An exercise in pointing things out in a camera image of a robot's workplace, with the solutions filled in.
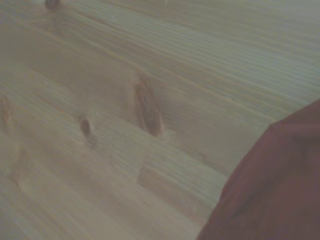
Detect rust red shorts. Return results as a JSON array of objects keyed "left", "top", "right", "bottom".
[{"left": 196, "top": 98, "right": 320, "bottom": 240}]

